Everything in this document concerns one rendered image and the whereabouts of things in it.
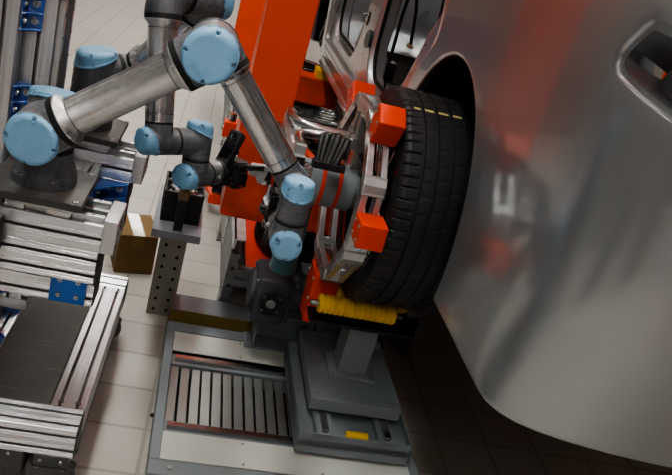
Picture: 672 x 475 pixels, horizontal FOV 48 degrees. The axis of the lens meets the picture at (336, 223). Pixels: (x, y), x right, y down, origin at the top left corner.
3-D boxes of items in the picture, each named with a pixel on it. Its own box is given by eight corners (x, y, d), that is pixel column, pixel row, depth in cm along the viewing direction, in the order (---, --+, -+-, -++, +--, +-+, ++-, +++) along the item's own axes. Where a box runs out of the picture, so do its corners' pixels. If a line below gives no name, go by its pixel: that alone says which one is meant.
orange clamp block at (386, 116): (395, 148, 206) (407, 128, 199) (367, 142, 205) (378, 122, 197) (395, 128, 210) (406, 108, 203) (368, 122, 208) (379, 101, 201)
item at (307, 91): (334, 110, 458) (350, 54, 445) (249, 90, 446) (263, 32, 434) (331, 103, 473) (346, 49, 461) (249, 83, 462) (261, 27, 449)
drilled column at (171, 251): (171, 316, 297) (191, 220, 282) (145, 312, 295) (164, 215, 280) (173, 303, 306) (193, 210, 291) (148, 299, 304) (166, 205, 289)
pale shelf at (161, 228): (199, 245, 265) (201, 237, 264) (150, 236, 262) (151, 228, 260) (203, 198, 304) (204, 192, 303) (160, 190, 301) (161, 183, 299)
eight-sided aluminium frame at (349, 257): (349, 312, 215) (405, 132, 196) (326, 308, 214) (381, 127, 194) (326, 232, 265) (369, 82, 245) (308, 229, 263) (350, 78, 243)
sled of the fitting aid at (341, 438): (404, 467, 238) (413, 443, 234) (293, 453, 230) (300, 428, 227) (376, 374, 283) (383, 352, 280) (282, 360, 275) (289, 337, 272)
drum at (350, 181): (358, 220, 226) (371, 177, 221) (288, 206, 222) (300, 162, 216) (351, 202, 239) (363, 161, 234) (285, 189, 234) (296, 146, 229)
